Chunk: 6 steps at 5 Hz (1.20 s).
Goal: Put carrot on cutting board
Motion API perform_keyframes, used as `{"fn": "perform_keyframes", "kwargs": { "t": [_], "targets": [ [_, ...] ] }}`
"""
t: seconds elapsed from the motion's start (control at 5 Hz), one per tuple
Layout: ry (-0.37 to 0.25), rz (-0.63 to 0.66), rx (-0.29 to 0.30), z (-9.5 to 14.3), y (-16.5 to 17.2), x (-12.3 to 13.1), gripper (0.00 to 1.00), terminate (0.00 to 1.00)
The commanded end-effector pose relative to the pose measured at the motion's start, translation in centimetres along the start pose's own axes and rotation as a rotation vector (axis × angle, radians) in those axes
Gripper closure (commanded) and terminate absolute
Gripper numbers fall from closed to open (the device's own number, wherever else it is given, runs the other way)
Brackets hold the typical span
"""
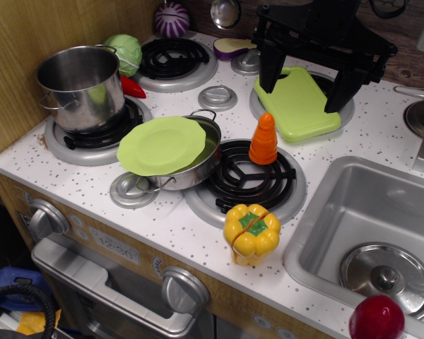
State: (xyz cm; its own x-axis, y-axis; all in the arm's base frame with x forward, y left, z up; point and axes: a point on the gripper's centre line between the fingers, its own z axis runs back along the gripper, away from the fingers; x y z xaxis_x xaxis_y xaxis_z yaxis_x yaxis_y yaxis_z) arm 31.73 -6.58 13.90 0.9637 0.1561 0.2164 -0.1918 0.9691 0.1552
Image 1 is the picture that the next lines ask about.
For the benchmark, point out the grey stovetop knob front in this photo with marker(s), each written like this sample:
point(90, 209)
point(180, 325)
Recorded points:
point(132, 191)

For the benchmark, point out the grey sink basin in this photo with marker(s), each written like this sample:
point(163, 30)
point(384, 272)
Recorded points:
point(358, 201)

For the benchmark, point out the small steel pan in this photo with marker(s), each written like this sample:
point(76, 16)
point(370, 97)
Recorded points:
point(201, 168)

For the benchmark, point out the orange toy carrot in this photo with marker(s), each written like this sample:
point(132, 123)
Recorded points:
point(263, 148)

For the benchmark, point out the left oven dial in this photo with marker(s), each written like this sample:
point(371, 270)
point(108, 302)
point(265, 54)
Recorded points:
point(46, 220)

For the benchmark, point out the green cutting board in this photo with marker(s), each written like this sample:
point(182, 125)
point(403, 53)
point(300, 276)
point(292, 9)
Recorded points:
point(297, 105)

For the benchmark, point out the black burner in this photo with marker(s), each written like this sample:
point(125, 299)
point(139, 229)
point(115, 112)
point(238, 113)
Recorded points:
point(175, 65)
point(98, 147)
point(280, 187)

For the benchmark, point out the steel pot at right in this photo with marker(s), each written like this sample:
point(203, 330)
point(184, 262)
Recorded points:
point(414, 114)

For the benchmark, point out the grey stovetop knob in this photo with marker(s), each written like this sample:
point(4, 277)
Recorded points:
point(218, 98)
point(132, 191)
point(246, 64)

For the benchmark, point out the red toy apple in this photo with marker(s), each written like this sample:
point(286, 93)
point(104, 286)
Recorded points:
point(377, 317)

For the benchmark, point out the purple toy eggplant half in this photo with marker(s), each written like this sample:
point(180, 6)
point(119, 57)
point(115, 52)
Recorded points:
point(228, 48)

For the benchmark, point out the back left black burner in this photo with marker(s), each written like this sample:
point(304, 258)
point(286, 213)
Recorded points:
point(175, 65)

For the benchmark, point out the purple toy onion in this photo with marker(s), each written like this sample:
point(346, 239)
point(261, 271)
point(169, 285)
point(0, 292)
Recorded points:
point(172, 20)

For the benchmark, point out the green toy cabbage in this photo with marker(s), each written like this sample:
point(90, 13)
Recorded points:
point(129, 53)

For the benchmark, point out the grey oven door handle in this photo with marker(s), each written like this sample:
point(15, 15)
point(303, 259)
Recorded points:
point(110, 301)

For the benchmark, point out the yellow toy bell pepper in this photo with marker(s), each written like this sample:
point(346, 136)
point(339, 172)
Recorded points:
point(252, 233)

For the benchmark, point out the oven dial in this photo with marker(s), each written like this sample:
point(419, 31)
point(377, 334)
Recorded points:
point(183, 292)
point(46, 220)

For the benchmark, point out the steel pot lid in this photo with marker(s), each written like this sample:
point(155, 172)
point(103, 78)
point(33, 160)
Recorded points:
point(385, 269)

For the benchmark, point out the hanging steel ladle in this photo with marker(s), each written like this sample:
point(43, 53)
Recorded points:
point(225, 14)

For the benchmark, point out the oven clock display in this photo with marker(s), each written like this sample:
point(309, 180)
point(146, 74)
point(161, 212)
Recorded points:
point(116, 246)

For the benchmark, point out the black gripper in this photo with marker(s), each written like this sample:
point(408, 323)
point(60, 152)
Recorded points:
point(327, 33)

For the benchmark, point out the right oven dial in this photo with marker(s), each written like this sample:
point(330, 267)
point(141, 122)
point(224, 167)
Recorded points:
point(183, 292)

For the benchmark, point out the red toy chili pepper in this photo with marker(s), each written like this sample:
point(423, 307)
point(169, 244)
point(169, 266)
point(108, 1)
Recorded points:
point(131, 88)

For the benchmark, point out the grey stovetop knob back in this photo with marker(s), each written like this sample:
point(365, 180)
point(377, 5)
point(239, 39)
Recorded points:
point(246, 64)

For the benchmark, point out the front right black burner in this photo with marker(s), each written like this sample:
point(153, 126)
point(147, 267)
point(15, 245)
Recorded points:
point(280, 187)

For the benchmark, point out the front left black burner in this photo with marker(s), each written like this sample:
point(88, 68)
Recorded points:
point(98, 147)

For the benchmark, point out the tall steel pot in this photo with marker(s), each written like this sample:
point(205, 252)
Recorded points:
point(82, 88)

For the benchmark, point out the grey stovetop knob centre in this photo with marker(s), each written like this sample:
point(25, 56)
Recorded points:
point(218, 98)

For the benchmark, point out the green plastic plate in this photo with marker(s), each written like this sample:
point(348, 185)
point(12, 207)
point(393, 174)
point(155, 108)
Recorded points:
point(161, 146)

